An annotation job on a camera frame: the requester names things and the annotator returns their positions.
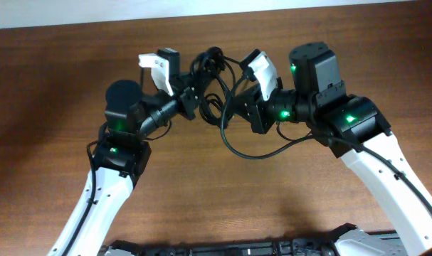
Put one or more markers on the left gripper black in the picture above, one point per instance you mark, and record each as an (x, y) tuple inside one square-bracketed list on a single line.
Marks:
[(188, 101)]

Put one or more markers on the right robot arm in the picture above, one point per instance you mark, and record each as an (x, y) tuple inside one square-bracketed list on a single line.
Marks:
[(351, 126)]

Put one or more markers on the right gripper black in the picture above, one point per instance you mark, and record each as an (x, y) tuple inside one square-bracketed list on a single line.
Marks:
[(257, 112)]

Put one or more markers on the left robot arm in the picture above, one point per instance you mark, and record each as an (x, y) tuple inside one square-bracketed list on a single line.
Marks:
[(119, 155)]

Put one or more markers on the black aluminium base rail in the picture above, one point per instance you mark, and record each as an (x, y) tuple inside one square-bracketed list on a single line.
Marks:
[(346, 239)]

